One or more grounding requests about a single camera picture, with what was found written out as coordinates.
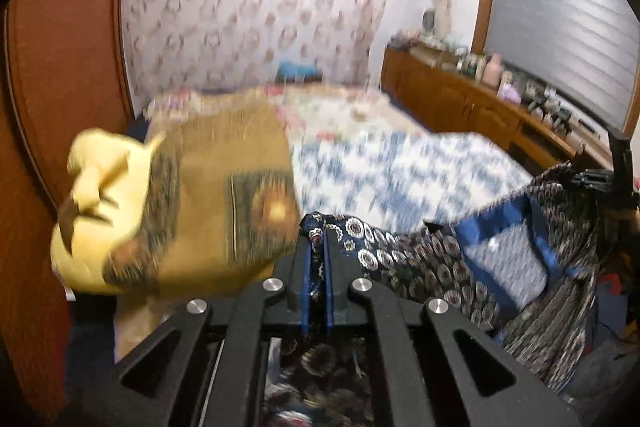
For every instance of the pink bottle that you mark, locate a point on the pink bottle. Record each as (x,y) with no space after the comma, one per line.
(492,71)

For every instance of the light blue cloth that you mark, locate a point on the light blue cloth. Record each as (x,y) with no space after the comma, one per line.
(297,70)

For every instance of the wooden cabinet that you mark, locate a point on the wooden cabinet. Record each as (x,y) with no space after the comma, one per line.
(450,102)

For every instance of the small round desk fan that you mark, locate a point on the small round desk fan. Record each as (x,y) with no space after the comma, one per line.
(430,21)

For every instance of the yellow plush toy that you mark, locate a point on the yellow plush toy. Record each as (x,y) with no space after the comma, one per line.
(97,192)

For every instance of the gold patterned pillow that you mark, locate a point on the gold patterned pillow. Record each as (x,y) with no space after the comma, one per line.
(220,187)

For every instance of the floral blanket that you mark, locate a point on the floral blanket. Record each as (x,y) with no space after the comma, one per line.
(320,107)

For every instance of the wooden louvered wardrobe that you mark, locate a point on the wooden louvered wardrobe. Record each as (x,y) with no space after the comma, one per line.
(55,82)

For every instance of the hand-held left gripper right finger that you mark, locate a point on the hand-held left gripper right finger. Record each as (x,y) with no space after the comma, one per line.
(400,322)

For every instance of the lavender cloth bundle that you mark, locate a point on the lavender cloth bundle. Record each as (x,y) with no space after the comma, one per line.
(510,89)

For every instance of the circle patterned sheer curtain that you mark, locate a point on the circle patterned sheer curtain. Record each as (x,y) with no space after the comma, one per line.
(250,17)

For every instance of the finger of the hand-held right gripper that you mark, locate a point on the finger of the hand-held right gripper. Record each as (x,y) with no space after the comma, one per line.
(592,179)

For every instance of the navy patterned satin garment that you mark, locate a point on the navy patterned satin garment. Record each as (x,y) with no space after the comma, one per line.
(430,257)

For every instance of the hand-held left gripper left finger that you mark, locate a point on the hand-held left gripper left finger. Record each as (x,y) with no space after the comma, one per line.
(235,322)

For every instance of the blue floral bedsheet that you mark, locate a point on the blue floral bedsheet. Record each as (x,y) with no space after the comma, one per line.
(390,177)

